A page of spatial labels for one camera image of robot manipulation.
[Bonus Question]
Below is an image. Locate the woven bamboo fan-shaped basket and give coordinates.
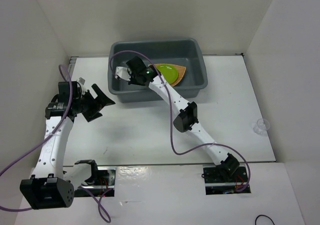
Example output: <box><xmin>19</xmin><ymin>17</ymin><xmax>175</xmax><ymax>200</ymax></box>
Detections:
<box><xmin>166</xmin><ymin>64</ymin><xmax>187</xmax><ymax>87</ymax></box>

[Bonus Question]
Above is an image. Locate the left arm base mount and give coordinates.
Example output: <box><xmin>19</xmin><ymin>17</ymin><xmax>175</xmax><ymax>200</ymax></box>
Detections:
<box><xmin>65</xmin><ymin>164</ymin><xmax>117</xmax><ymax>198</ymax></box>

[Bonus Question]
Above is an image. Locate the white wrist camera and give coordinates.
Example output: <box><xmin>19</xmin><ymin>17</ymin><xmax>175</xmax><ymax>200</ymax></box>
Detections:
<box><xmin>115</xmin><ymin>66</ymin><xmax>131</xmax><ymax>82</ymax></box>
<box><xmin>76</xmin><ymin>77</ymin><xmax>87</xmax><ymax>94</ymax></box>

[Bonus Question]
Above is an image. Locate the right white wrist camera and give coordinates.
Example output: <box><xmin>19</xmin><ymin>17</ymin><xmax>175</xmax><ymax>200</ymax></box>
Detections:
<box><xmin>115</xmin><ymin>66</ymin><xmax>131</xmax><ymax>82</ymax></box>

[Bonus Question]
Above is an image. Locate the aluminium table edge rail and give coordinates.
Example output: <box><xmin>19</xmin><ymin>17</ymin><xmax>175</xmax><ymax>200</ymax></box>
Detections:
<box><xmin>68</xmin><ymin>56</ymin><xmax>78</xmax><ymax>77</ymax></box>

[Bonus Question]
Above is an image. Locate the black cable loop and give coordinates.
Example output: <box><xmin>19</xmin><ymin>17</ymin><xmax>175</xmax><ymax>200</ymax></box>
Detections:
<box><xmin>255</xmin><ymin>214</ymin><xmax>276</xmax><ymax>225</ymax></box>

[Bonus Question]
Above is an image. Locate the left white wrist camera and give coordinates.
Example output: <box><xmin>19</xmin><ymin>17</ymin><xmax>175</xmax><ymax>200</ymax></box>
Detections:
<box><xmin>76</xmin><ymin>77</ymin><xmax>87</xmax><ymax>94</ymax></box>

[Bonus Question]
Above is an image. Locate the green plastic plate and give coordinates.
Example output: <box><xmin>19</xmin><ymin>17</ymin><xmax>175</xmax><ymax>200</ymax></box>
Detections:
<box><xmin>155</xmin><ymin>63</ymin><xmax>179</xmax><ymax>84</ymax></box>

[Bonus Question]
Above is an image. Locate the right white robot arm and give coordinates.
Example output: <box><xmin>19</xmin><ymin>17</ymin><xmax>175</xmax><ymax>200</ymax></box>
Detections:
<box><xmin>126</xmin><ymin>56</ymin><xmax>240</xmax><ymax>182</ymax></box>

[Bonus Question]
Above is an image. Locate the grey plastic bin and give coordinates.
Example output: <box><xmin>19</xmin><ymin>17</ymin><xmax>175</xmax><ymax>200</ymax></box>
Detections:
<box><xmin>107</xmin><ymin>38</ymin><xmax>208</xmax><ymax>103</ymax></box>

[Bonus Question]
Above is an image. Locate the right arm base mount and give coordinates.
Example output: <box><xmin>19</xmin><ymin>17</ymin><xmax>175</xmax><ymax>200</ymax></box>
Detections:
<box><xmin>201</xmin><ymin>164</ymin><xmax>251</xmax><ymax>196</ymax></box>

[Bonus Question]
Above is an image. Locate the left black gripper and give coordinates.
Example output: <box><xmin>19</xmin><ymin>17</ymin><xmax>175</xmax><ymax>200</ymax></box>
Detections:
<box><xmin>73</xmin><ymin>84</ymin><xmax>115</xmax><ymax>122</ymax></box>

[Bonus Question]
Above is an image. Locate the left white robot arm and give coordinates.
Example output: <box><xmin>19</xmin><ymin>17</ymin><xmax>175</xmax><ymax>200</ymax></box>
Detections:
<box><xmin>19</xmin><ymin>81</ymin><xmax>115</xmax><ymax>210</ymax></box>

